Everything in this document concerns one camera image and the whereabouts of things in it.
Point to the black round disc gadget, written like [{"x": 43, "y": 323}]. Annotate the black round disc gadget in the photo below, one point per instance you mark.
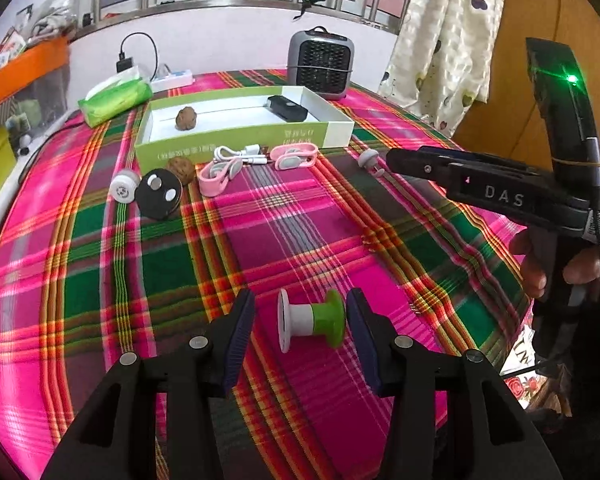
[{"x": 159, "y": 194}]

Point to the white power strip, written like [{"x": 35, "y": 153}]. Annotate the white power strip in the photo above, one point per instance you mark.
[{"x": 166, "y": 80}]

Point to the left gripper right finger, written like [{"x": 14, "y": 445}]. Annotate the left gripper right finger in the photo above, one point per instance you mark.
[{"x": 453, "y": 417}]

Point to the brown walnut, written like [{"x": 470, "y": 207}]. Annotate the brown walnut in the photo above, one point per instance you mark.
[
  {"x": 183, "y": 168},
  {"x": 186, "y": 119}
]

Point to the orange bin lid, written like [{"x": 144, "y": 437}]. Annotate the orange bin lid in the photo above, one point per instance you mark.
[{"x": 33, "y": 64}]

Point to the floral curtain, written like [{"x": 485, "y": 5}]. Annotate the floral curtain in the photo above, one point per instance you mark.
[{"x": 441, "y": 62}]

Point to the green tissue pack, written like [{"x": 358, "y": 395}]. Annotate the green tissue pack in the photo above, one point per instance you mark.
[{"x": 115, "y": 95}]

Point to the green white spool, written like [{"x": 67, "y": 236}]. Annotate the green white spool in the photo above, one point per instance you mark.
[{"x": 327, "y": 319}]

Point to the clear plastic storage bin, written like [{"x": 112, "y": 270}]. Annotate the clear plastic storage bin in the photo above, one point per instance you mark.
[{"x": 32, "y": 110}]

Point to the black charger with cable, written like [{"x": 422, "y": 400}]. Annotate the black charger with cable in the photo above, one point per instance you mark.
[{"x": 125, "y": 62}]

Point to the green white cardboard box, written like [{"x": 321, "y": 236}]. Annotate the green white cardboard box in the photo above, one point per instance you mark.
[{"x": 236, "y": 118}]

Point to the pink cable clip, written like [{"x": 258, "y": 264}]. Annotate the pink cable clip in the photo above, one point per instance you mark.
[
  {"x": 293, "y": 156},
  {"x": 216, "y": 175}
]

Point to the black rectangular device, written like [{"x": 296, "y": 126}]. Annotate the black rectangular device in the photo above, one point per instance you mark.
[{"x": 286, "y": 109}]

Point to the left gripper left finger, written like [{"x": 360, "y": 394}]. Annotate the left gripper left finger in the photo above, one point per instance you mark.
[{"x": 113, "y": 436}]

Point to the white mushroom knob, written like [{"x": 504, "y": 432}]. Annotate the white mushroom knob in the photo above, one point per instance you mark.
[{"x": 369, "y": 161}]

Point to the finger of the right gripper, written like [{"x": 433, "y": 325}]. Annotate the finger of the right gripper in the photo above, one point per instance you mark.
[
  {"x": 479, "y": 157},
  {"x": 411, "y": 163}
]

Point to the grey mini heater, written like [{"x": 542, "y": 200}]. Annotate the grey mini heater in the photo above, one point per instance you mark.
[{"x": 320, "y": 61}]

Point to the wooden wardrobe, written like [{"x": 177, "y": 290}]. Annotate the wooden wardrobe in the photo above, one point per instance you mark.
[{"x": 546, "y": 51}]

